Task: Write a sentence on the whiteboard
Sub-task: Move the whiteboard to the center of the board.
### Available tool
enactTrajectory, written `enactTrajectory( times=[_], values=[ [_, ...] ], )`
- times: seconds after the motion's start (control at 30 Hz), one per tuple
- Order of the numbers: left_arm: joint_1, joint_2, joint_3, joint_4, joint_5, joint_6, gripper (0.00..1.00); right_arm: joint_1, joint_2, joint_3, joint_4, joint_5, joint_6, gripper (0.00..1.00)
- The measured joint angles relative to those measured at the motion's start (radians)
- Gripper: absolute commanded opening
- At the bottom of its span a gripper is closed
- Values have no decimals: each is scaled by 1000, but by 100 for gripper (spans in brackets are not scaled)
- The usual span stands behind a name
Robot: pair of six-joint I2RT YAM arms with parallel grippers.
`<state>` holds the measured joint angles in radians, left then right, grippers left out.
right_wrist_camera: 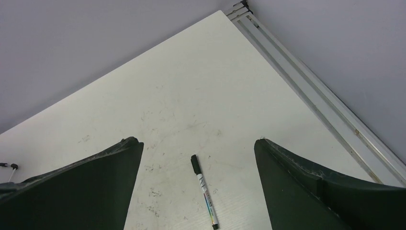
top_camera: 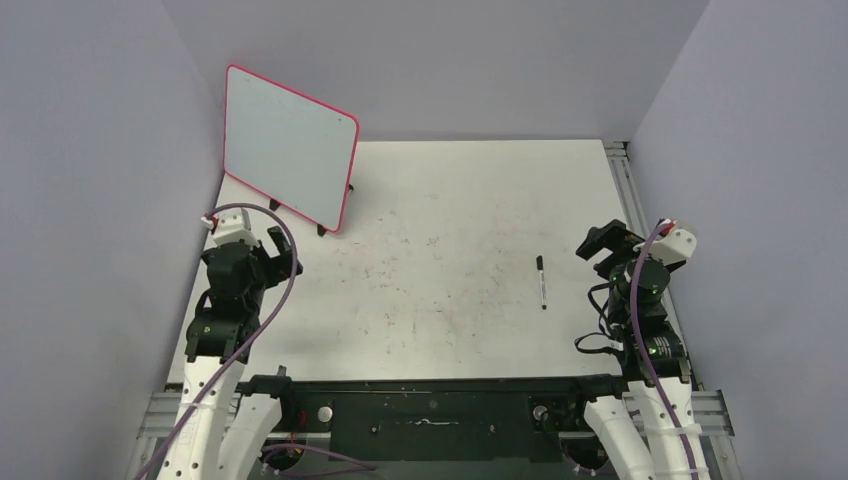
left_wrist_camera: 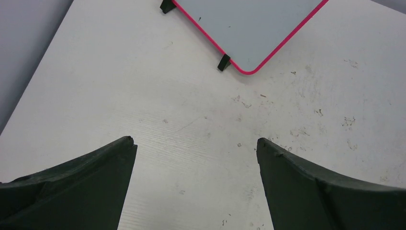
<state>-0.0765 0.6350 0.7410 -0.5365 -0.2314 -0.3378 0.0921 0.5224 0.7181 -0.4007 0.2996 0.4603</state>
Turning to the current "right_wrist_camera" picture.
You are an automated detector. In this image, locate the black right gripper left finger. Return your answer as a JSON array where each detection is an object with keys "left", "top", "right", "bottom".
[{"left": 0, "top": 137, "right": 144, "bottom": 230}]

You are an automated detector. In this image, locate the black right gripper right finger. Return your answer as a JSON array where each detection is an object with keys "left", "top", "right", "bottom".
[{"left": 254, "top": 139, "right": 406, "bottom": 230}]

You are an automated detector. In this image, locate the white whiteboard marker black cap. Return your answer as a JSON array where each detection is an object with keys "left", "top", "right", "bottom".
[{"left": 191, "top": 155, "right": 220, "bottom": 230}]

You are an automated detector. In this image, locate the black whiteboard stand foot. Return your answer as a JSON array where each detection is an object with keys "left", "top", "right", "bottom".
[{"left": 0, "top": 162, "right": 19, "bottom": 183}]

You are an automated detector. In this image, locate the aluminium rail right side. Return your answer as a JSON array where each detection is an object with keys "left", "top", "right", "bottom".
[{"left": 224, "top": 0, "right": 406, "bottom": 187}]

